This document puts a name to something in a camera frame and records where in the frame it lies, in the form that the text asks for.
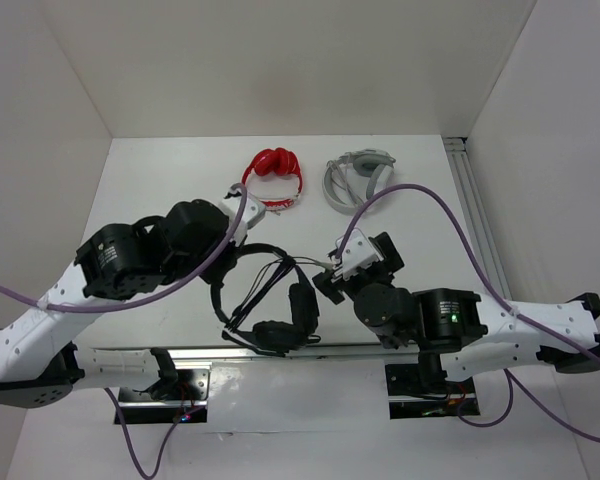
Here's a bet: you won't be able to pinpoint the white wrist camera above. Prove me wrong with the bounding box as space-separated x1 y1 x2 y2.
328 228 384 281
218 184 266 246

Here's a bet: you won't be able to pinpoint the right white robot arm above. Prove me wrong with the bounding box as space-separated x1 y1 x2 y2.
313 230 600 392

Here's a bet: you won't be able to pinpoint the aluminium rail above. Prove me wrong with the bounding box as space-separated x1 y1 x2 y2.
442 137 511 300
79 340 421 362

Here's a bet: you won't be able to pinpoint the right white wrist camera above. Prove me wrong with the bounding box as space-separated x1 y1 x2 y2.
328 228 384 281

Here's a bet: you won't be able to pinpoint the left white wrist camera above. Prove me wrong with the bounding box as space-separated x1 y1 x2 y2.
218 184 266 246

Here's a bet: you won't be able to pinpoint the aluminium rail right side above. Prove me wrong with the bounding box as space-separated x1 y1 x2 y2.
442 137 511 300

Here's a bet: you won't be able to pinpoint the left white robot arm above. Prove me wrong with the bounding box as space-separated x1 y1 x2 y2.
0 195 265 409

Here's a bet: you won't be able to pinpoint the red folded headphones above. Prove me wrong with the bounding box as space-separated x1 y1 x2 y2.
241 147 304 212

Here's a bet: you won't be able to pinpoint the aluminium rail front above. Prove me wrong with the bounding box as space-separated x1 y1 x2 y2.
79 340 421 362

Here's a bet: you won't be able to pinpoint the grey white headphones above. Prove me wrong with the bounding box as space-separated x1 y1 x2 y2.
322 149 396 215

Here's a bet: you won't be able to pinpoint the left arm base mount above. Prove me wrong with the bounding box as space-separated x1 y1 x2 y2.
117 348 211 425

